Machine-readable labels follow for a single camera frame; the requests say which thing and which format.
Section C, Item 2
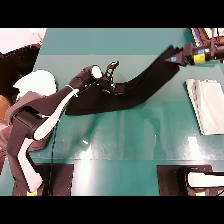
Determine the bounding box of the black garment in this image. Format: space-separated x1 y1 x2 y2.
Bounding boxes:
0 44 43 98
64 44 184 117

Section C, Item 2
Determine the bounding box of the white folded garment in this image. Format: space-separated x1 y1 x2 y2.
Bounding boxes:
185 78 224 136

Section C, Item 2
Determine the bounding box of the striped garment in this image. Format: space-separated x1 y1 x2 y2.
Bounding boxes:
190 28 216 47

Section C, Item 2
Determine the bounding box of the black cable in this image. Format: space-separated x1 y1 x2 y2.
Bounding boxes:
48 121 58 197

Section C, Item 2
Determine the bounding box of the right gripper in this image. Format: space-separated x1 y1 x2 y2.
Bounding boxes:
165 43 198 67

